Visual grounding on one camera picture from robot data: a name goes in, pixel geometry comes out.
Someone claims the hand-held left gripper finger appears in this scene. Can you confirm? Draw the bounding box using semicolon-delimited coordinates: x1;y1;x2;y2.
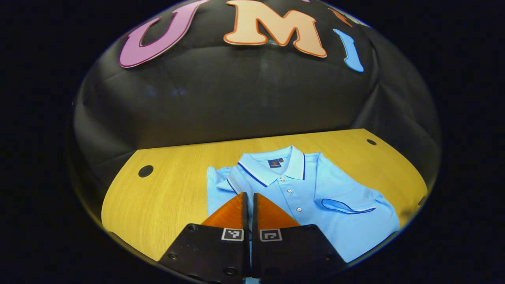
158;192;251;284
252;192;348;284

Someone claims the light blue T-shirt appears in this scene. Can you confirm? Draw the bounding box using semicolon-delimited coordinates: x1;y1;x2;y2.
206;145;401;284

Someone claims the black backdrop cloth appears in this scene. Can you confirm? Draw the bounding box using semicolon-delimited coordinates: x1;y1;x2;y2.
71;0;441;198

